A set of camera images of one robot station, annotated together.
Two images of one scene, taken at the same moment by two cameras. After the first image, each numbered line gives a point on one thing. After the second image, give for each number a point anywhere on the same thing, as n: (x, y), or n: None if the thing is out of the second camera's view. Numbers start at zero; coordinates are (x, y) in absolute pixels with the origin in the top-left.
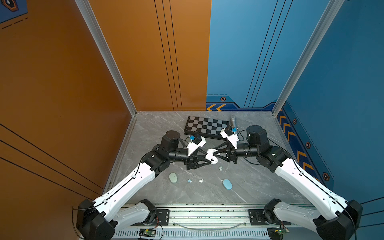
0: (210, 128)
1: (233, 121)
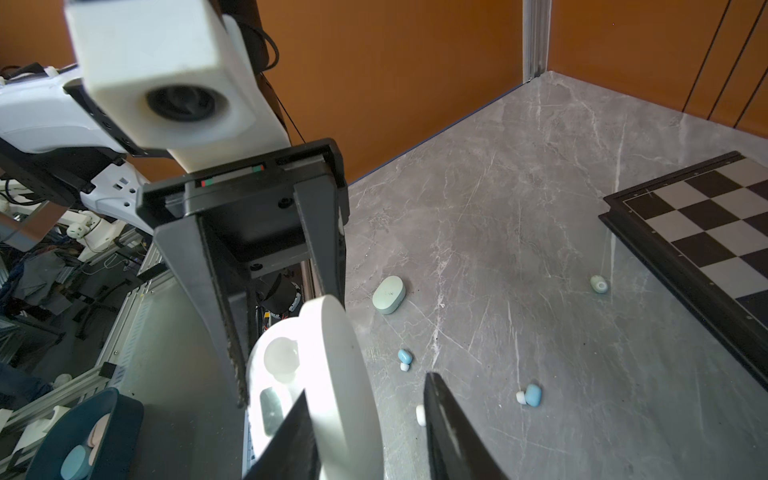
0: (703, 230)
1: None
